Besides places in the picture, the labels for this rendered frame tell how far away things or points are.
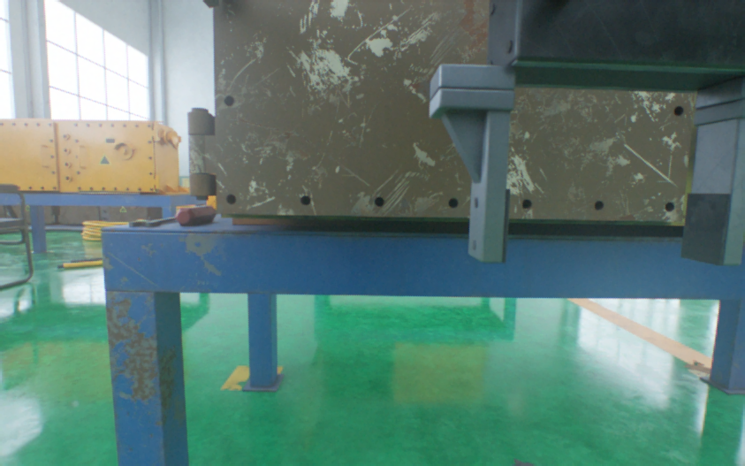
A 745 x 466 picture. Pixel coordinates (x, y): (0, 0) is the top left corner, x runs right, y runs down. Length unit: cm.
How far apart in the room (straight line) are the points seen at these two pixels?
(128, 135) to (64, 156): 59
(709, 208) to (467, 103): 15
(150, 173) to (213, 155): 309
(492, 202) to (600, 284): 49
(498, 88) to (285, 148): 36
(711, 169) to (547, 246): 38
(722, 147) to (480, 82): 14
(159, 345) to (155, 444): 17
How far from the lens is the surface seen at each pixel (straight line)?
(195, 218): 68
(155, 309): 69
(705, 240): 29
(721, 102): 29
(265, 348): 141
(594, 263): 67
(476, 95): 21
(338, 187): 51
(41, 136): 417
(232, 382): 154
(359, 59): 54
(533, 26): 22
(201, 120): 57
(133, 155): 373
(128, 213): 741
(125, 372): 75
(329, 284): 59
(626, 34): 24
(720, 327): 191
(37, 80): 1322
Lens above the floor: 70
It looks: 6 degrees down
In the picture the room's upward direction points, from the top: 1 degrees clockwise
